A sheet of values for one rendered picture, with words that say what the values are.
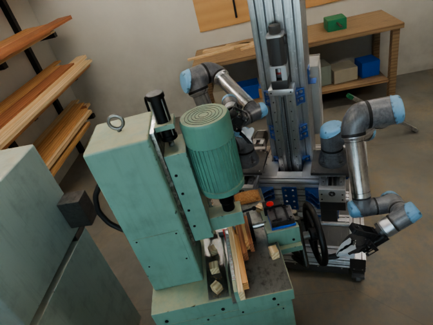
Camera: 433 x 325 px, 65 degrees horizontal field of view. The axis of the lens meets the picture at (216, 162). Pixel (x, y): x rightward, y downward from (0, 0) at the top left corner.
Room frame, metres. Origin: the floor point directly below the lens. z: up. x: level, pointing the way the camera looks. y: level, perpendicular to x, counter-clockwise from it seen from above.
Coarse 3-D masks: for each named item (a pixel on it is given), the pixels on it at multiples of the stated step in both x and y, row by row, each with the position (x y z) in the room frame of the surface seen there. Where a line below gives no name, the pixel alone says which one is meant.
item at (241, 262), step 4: (236, 228) 1.06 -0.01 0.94; (236, 232) 1.04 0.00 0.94; (236, 240) 0.99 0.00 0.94; (236, 244) 0.97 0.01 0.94; (236, 248) 0.95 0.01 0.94; (240, 248) 0.95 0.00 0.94; (236, 252) 0.93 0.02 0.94; (240, 252) 0.93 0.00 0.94; (240, 256) 0.91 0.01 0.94; (240, 260) 0.89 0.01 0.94; (240, 264) 0.87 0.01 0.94; (244, 264) 0.89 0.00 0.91; (240, 268) 0.85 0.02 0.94; (244, 268) 0.85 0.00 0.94; (240, 272) 0.83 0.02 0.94; (244, 272) 0.83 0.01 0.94; (244, 276) 0.81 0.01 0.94; (244, 280) 0.79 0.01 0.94; (244, 284) 0.78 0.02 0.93; (248, 284) 0.79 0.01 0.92; (244, 288) 0.78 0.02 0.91; (248, 288) 0.78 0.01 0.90
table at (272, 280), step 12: (252, 204) 1.22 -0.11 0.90; (252, 216) 1.15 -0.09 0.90; (264, 240) 0.99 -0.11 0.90; (252, 252) 0.94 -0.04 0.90; (264, 252) 0.93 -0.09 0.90; (288, 252) 0.94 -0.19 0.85; (252, 264) 0.88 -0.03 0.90; (264, 264) 0.87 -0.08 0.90; (276, 264) 0.85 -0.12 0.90; (252, 276) 0.83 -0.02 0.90; (264, 276) 0.82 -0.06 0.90; (276, 276) 0.80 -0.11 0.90; (288, 276) 0.79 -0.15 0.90; (252, 288) 0.78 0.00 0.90; (264, 288) 0.77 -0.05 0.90; (276, 288) 0.75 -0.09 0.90; (288, 288) 0.74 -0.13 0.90; (240, 300) 0.75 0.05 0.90; (252, 300) 0.74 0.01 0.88; (264, 300) 0.74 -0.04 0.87; (276, 300) 0.74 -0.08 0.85
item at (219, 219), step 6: (240, 204) 1.06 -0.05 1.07; (210, 210) 1.07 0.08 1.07; (216, 210) 1.06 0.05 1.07; (222, 210) 1.05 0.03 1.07; (234, 210) 1.03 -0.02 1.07; (240, 210) 1.02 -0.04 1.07; (210, 216) 1.03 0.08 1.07; (216, 216) 1.02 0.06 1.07; (222, 216) 1.02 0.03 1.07; (228, 216) 1.02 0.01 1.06; (234, 216) 1.02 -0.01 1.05; (240, 216) 1.01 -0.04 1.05; (216, 222) 1.02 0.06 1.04; (222, 222) 1.02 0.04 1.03; (228, 222) 1.02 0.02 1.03; (234, 222) 1.02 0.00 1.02; (240, 222) 1.01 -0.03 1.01; (216, 228) 1.02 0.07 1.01
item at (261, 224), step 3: (246, 213) 1.07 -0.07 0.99; (249, 213) 1.07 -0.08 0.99; (249, 216) 1.05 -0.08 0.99; (249, 219) 1.03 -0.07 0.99; (249, 222) 1.02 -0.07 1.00; (255, 222) 1.04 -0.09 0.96; (258, 222) 1.04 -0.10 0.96; (261, 222) 1.03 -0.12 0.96; (264, 222) 1.03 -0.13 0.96; (249, 225) 1.00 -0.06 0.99; (252, 225) 1.00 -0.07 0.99; (255, 225) 1.03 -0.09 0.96; (258, 225) 1.03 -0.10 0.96; (261, 225) 1.02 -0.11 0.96; (249, 228) 1.00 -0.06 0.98; (252, 228) 0.99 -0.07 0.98; (255, 228) 1.03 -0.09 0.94; (252, 231) 0.99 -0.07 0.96; (252, 234) 0.99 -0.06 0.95; (252, 237) 0.99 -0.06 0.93; (255, 237) 0.99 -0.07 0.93; (255, 240) 0.99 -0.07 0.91
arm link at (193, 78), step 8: (200, 64) 1.81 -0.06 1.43; (184, 72) 1.77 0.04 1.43; (192, 72) 1.76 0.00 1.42; (200, 72) 1.76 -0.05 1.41; (208, 72) 1.77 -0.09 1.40; (184, 80) 1.74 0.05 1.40; (192, 80) 1.73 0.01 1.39; (200, 80) 1.75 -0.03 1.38; (208, 80) 1.77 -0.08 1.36; (184, 88) 1.76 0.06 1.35; (192, 88) 1.73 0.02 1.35; (200, 88) 1.73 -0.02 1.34; (192, 96) 1.74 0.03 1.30; (200, 96) 1.72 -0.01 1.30; (208, 96) 1.74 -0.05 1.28; (200, 104) 1.71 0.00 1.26
